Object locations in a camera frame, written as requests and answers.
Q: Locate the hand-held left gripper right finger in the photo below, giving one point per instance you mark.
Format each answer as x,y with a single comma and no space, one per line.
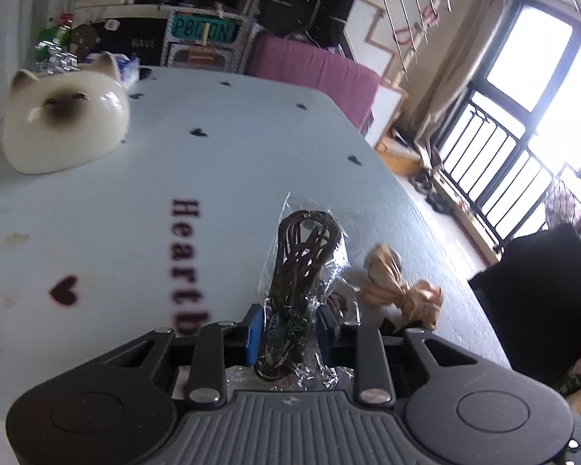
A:
325,334

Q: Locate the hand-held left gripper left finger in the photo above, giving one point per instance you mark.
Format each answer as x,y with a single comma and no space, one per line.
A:
254,336

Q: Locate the beige scrunchie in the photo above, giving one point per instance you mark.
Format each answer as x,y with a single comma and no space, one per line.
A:
387,276

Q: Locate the black sandals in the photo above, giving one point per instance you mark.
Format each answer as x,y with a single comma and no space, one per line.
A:
438,201

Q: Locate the beige sandals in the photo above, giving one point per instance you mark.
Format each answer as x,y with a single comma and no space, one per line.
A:
419,181

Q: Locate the black chair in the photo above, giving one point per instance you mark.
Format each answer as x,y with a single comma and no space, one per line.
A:
537,290

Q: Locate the wooden staircase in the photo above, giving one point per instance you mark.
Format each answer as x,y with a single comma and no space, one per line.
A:
387,106

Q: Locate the black balcony railing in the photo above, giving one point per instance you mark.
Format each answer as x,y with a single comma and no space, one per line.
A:
503,164

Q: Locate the pink chair back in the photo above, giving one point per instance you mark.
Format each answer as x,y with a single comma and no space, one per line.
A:
314,72

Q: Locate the white ceramic cat head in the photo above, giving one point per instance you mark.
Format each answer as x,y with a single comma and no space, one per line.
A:
63,135

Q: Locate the balcony flower plant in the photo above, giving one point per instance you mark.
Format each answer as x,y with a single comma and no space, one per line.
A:
571,203

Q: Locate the blue white plastic pack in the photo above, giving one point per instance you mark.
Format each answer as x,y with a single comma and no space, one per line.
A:
127,67

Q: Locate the teal sign plate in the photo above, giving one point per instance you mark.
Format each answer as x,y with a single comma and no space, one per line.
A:
203,29

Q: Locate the beige curtain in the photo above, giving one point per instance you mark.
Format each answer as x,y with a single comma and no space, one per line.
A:
465,48

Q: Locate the black storage box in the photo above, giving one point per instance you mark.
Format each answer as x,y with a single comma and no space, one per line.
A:
135,34

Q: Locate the black vest with white trim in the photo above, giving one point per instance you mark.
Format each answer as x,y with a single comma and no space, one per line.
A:
310,5

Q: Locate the metal stair railing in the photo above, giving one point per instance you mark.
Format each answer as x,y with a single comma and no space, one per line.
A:
411,5

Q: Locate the dark cat face bag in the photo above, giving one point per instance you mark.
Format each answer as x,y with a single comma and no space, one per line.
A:
84,36

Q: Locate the green plastic bag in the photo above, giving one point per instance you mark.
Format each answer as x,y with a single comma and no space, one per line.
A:
53,34

